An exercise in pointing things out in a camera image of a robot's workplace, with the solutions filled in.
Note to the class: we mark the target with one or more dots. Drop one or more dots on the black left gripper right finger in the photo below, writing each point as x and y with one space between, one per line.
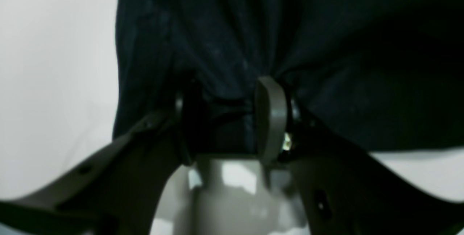
344 190

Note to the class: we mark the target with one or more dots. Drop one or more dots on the black T-shirt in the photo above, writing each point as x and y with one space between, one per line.
384 74

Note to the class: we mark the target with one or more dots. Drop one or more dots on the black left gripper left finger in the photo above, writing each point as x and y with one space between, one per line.
116 190

